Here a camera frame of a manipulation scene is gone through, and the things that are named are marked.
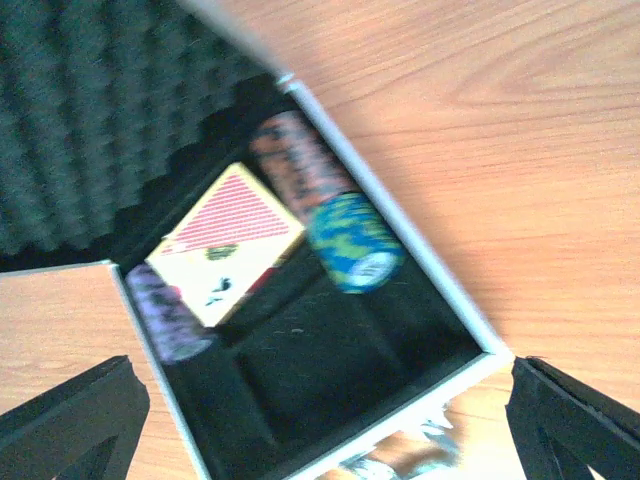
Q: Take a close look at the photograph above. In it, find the aluminium poker case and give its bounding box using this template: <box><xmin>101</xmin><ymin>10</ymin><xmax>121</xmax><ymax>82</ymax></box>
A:
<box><xmin>1</xmin><ymin>1</ymin><xmax>510</xmax><ymax>479</ymax></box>

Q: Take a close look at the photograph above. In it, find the purple chip stack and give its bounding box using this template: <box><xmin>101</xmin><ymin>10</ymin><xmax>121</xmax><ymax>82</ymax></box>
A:
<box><xmin>250</xmin><ymin>111</ymin><xmax>360</xmax><ymax>223</ymax></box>
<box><xmin>125</xmin><ymin>263</ymin><xmax>215</xmax><ymax>365</ymax></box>

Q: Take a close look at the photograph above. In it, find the red playing card deck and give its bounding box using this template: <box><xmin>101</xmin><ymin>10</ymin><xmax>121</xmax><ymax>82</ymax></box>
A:
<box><xmin>146</xmin><ymin>163</ymin><xmax>305</xmax><ymax>328</ymax></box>

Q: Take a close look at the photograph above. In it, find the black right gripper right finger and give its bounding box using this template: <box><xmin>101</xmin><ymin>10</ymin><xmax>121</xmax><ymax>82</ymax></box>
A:
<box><xmin>506</xmin><ymin>357</ymin><xmax>639</xmax><ymax>479</ymax></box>

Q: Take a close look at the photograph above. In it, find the blue chip stack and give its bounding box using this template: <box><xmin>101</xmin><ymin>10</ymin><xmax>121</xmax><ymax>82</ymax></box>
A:
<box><xmin>331</xmin><ymin>242</ymin><xmax>406</xmax><ymax>294</ymax></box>
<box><xmin>308</xmin><ymin>193</ymin><xmax>401</xmax><ymax>273</ymax></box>

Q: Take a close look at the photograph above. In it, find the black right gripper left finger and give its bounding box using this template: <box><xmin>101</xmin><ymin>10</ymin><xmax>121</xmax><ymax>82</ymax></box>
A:
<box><xmin>1</xmin><ymin>356</ymin><xmax>150</xmax><ymax>479</ymax></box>

